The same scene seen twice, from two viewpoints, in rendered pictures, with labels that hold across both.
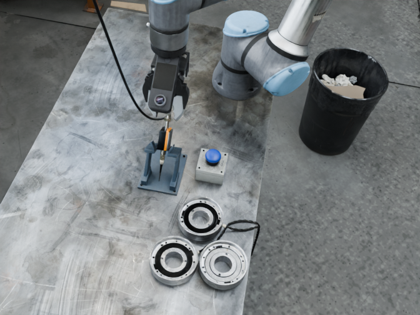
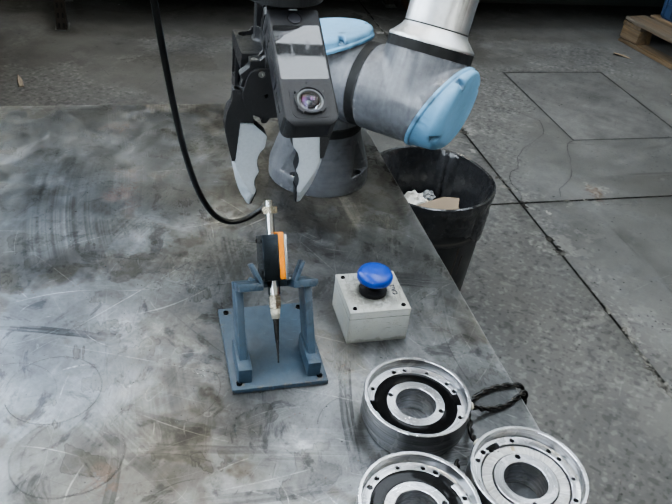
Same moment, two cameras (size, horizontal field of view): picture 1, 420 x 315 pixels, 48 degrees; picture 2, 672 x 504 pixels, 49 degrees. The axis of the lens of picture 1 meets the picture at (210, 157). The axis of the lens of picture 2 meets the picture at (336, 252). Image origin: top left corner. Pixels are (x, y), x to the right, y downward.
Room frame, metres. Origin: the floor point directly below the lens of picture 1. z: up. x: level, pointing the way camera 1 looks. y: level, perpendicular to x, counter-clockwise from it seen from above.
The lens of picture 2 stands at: (0.12, 0.29, 1.36)
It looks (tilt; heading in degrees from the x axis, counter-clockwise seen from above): 35 degrees down; 338
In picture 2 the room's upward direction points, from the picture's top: 7 degrees clockwise
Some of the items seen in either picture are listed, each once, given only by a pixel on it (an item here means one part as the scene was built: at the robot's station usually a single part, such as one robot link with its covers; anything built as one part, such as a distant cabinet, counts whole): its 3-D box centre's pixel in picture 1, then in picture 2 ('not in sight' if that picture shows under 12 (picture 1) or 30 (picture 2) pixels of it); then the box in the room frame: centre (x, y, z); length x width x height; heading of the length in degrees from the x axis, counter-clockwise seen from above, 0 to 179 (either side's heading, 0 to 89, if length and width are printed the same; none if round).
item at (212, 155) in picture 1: (212, 160); (373, 287); (0.71, -0.01, 0.85); 0.04 x 0.04 x 0.05
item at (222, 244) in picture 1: (222, 265); (523, 486); (0.45, -0.06, 0.82); 0.10 x 0.10 x 0.04
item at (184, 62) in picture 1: (169, 61); (277, 45); (0.75, 0.11, 1.12); 0.09 x 0.08 x 0.12; 175
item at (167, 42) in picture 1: (167, 32); not in sight; (0.74, 0.11, 1.20); 0.08 x 0.08 x 0.05
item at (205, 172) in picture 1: (212, 164); (369, 301); (0.72, -0.01, 0.82); 0.08 x 0.07 x 0.05; 175
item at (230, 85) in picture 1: (239, 69); (320, 143); (1.06, -0.05, 0.85); 0.15 x 0.15 x 0.10
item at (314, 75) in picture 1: (337, 105); (418, 242); (1.62, -0.57, 0.21); 0.34 x 0.34 x 0.43
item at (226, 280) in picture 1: (222, 265); (523, 486); (0.45, -0.06, 0.82); 0.08 x 0.08 x 0.02
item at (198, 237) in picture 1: (200, 219); (414, 409); (0.56, 0.00, 0.82); 0.10 x 0.10 x 0.04
